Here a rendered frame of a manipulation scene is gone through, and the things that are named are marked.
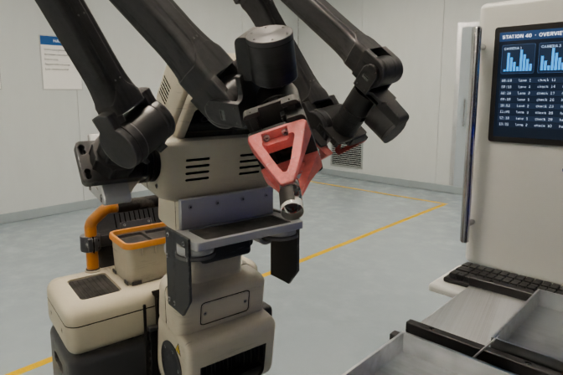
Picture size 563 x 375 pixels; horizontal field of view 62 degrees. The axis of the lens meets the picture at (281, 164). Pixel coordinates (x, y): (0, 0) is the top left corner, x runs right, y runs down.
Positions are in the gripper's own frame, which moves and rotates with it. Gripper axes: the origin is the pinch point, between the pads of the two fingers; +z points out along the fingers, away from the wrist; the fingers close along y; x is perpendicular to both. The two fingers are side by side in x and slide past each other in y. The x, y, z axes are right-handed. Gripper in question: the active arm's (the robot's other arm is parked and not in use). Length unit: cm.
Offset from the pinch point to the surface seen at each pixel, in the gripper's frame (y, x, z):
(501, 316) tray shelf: -58, 25, -17
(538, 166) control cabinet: -64, 53, -59
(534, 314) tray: -61, 31, -17
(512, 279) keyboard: -82, 37, -41
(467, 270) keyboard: -81, 28, -46
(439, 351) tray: -42.8, 10.6, -4.2
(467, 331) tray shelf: -53, 17, -12
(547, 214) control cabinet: -74, 52, -51
